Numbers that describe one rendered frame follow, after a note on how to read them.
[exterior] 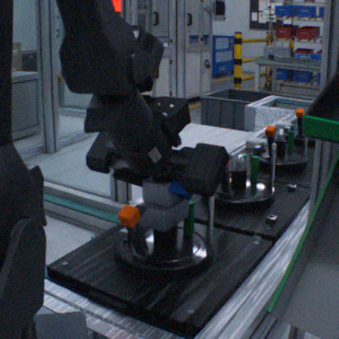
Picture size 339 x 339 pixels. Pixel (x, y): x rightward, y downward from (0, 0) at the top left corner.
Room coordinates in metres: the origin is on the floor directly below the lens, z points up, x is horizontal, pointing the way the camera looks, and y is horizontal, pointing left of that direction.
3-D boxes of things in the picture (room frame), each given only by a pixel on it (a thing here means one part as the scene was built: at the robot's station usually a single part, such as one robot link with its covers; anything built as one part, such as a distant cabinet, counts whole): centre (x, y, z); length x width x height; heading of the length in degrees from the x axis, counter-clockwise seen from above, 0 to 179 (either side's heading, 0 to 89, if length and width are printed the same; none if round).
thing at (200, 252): (0.56, 0.00, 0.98); 0.14 x 0.14 x 0.02
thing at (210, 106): (2.63, -0.56, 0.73); 0.62 x 0.42 x 0.23; 58
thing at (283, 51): (6.12, -1.52, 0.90); 0.40 x 0.30 x 0.17; 150
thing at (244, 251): (0.56, 0.00, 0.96); 0.24 x 0.24 x 0.02; 58
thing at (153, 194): (0.57, 0.00, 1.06); 0.08 x 0.04 x 0.07; 148
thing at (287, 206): (0.78, -0.13, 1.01); 0.24 x 0.24 x 0.13; 58
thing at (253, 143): (0.98, -0.26, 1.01); 0.24 x 0.24 x 0.13; 58
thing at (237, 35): (8.89, -2.03, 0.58); 3.40 x 0.20 x 1.15; 148
